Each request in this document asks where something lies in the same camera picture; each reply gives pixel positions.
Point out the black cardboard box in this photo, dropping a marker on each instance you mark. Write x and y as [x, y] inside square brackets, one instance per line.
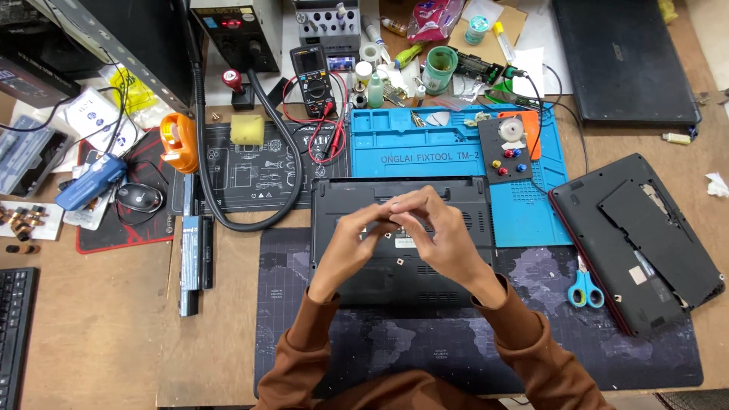
[34, 79]

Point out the person's right fingers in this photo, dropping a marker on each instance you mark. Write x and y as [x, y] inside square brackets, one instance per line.
[424, 206]

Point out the grey tool tip rack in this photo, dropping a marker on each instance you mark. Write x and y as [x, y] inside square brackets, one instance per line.
[327, 25]

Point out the white printed packets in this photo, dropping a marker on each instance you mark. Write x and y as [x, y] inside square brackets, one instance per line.
[91, 117]

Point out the pink plastic bag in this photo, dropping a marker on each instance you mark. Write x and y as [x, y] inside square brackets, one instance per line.
[433, 20]

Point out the brass parts on white paper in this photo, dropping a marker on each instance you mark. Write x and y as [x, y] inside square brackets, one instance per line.
[25, 219]

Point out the black hot air station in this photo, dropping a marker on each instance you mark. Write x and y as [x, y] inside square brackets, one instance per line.
[239, 34]

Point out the small amber liquid bottle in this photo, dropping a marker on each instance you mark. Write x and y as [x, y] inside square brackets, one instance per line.
[394, 25]

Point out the dark world map desk mat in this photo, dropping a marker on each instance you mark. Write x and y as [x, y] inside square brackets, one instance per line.
[569, 353]

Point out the red black mouse pad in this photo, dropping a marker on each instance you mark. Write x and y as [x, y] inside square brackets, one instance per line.
[108, 236]

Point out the white paper sheet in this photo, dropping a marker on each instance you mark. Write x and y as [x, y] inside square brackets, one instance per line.
[529, 71]

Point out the black keyboard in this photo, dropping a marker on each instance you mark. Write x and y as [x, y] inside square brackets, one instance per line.
[14, 336]

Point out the person's left fingers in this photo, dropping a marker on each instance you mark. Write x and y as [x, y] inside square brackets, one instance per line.
[373, 214]

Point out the small dark brass cylinder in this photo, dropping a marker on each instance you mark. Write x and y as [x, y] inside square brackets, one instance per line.
[23, 249]

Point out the yellow green glue tube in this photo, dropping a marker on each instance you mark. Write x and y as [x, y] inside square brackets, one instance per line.
[407, 56]

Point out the person's right hand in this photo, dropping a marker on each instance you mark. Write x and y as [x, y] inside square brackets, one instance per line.
[455, 245]

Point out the metal tweezers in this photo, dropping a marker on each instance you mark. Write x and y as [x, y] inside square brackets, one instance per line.
[417, 118]

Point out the brown cardboard piece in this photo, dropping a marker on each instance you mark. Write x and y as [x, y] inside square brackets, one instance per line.
[510, 23]

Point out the yellow capped white tube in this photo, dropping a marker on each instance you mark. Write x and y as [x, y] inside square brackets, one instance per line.
[504, 41]

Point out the closed black laptop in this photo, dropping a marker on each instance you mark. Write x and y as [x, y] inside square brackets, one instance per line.
[621, 62]

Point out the red knob tool holder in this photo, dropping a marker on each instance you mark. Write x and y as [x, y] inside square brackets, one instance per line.
[233, 82]

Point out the clear plastic parts box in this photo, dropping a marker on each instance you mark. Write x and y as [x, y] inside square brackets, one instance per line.
[28, 154]

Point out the clear green liquid bottle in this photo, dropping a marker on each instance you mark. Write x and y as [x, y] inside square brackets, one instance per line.
[375, 92]

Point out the white triangular pick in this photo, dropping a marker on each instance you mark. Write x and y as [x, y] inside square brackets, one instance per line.
[438, 119]

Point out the yellow plastic bag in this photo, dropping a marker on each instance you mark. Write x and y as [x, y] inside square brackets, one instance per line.
[132, 91]

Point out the black upturned laptop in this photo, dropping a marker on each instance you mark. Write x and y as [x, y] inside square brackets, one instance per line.
[341, 199]

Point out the red edged opened laptop base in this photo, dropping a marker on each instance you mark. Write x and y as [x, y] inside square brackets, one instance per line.
[638, 239]

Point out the green cup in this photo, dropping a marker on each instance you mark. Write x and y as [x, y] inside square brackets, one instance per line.
[439, 71]

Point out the orange tape dispenser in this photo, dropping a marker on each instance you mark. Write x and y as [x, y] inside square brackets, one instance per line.
[179, 145]

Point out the yellow sponge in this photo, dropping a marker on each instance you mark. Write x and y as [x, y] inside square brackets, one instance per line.
[247, 130]

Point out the black monitor with metal bracket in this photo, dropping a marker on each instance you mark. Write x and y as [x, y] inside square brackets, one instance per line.
[131, 40]

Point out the black digital multimeter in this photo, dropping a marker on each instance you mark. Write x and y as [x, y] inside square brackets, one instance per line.
[313, 85]

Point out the black board with coloured knobs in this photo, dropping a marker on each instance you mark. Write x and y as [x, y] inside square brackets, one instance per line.
[504, 154]

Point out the blue silicone repair mat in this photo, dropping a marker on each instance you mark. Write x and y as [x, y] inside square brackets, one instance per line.
[398, 142]

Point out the black computer mouse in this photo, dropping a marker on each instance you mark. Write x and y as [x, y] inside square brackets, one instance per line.
[139, 198]

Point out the black laptop battery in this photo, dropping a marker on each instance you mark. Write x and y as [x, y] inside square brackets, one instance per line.
[191, 267]

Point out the white tape roll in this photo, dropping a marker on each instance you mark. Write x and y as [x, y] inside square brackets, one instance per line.
[370, 52]

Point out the person's left hand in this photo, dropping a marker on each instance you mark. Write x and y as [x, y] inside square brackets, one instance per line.
[348, 245]

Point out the crumpled white tissue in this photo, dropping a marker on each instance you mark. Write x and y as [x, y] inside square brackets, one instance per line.
[719, 185]

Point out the blue handheld device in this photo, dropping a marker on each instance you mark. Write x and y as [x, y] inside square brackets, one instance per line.
[91, 182]

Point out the small white yellow connector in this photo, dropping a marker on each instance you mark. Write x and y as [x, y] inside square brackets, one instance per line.
[676, 138]

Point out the teal solder spool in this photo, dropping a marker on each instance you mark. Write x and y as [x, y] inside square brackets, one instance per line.
[477, 29]

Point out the black printed work mat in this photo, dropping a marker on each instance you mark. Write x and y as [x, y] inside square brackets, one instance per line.
[250, 171]

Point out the red multimeter probe lead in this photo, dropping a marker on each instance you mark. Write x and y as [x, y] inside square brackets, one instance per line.
[336, 136]

